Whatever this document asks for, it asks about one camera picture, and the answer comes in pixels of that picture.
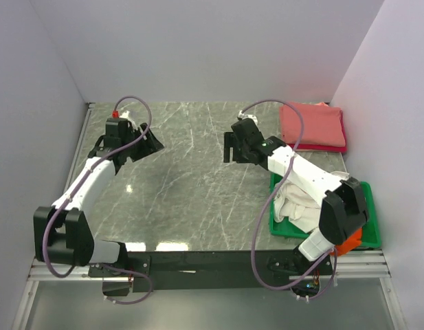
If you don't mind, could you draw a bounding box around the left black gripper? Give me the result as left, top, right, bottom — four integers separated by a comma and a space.
122, 123, 164, 162

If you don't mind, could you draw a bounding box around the salmon pink t shirt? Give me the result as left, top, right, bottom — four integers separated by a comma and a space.
278, 101, 346, 147

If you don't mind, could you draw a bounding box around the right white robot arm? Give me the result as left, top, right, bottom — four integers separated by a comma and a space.
223, 118, 369, 274

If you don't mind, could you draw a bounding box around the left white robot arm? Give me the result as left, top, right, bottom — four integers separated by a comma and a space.
33, 118, 164, 276

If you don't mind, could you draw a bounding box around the folded magenta t shirt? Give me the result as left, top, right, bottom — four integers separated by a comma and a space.
283, 109, 348, 154

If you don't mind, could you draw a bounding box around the orange t shirt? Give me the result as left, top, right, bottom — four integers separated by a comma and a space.
335, 228, 362, 256

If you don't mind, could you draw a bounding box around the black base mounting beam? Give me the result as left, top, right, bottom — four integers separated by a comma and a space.
87, 250, 336, 297

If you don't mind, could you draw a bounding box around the green plastic bin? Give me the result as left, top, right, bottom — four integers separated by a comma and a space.
269, 181, 381, 250

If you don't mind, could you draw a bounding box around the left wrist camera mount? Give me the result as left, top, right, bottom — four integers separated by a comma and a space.
112, 110, 137, 128

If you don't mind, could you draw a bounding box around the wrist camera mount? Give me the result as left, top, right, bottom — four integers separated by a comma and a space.
112, 110, 137, 128
237, 111, 258, 125

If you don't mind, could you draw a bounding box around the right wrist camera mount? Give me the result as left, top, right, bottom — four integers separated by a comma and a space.
237, 111, 258, 125

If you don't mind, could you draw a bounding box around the aluminium rail frame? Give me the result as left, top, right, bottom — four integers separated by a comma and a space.
22, 101, 402, 329

